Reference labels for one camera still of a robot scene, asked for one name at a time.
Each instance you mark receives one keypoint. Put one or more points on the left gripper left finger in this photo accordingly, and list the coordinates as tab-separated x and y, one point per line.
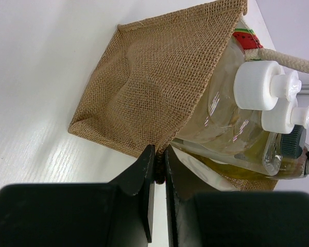
116	213

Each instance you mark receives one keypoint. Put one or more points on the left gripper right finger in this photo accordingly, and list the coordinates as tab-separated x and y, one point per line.
199	215

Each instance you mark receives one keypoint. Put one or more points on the red-capped yellow bottle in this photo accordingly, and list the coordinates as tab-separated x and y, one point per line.
294	168

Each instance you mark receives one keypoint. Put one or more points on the grey-capped clear bottle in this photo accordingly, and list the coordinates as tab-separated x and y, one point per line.
284	154

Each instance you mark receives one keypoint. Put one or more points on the burlap watermelon print canvas bag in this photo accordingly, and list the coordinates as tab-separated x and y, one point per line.
153	74

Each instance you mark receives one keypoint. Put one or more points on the white-capped yellow bottle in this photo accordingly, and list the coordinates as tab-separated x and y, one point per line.
260	151
243	100

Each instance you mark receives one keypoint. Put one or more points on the left white-capped yellow bottle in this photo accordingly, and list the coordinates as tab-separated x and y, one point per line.
243	100

